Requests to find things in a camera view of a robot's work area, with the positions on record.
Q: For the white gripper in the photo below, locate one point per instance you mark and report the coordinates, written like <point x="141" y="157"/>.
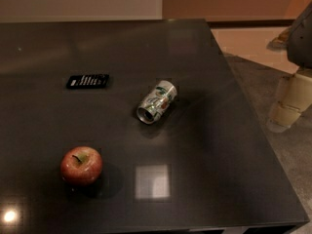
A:
<point x="300" y="42"/>

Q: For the silver green 7up can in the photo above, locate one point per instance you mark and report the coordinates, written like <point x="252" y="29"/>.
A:
<point x="156" y="102"/>

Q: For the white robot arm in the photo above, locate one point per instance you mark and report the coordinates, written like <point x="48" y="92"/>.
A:
<point x="299" y="43"/>

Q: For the black remote control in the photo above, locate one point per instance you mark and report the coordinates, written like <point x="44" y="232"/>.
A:
<point x="87" y="81"/>

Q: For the red apple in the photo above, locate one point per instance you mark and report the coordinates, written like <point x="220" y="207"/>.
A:
<point x="81" y="166"/>

